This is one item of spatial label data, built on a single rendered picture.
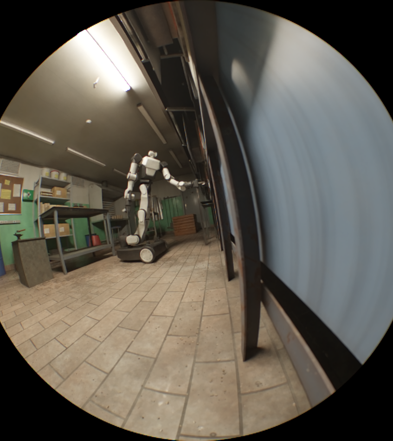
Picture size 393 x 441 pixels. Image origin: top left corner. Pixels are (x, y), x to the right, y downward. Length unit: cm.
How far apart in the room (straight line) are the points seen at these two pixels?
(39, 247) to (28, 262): 24
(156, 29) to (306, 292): 71
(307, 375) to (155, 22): 80
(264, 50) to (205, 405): 60
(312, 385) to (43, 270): 201
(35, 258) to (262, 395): 197
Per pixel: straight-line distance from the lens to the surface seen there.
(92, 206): 522
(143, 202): 189
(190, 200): 610
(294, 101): 16
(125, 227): 620
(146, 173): 190
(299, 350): 22
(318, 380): 20
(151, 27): 61
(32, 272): 190
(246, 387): 44
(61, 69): 249
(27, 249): 188
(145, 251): 166
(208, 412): 42
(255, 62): 23
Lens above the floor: 41
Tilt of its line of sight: level
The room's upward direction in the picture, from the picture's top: 9 degrees counter-clockwise
